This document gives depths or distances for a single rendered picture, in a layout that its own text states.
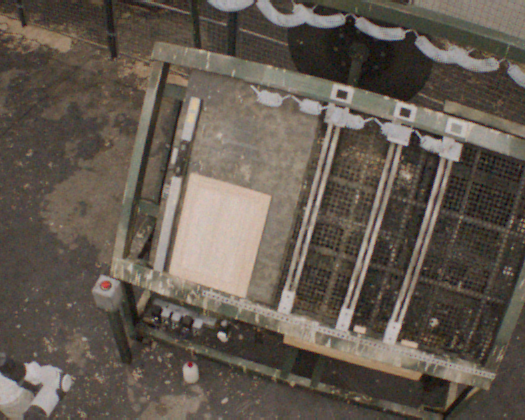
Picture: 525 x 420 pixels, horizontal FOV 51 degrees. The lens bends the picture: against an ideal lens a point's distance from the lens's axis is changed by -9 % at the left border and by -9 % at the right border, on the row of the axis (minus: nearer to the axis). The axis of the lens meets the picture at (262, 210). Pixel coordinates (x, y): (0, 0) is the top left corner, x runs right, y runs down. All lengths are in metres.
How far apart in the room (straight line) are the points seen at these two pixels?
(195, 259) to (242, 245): 0.27
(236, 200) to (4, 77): 3.88
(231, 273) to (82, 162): 2.37
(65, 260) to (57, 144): 1.28
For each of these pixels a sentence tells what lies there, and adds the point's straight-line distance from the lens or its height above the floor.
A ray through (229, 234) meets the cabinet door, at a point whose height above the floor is 1.14.
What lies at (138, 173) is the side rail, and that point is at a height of 1.30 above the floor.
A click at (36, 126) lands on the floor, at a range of 5.67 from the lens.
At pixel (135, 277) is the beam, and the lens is 3.35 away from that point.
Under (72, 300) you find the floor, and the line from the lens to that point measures 4.35.
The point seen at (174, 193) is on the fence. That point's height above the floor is 1.25.
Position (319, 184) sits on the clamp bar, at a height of 1.45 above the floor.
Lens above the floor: 3.62
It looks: 50 degrees down
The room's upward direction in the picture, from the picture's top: 6 degrees clockwise
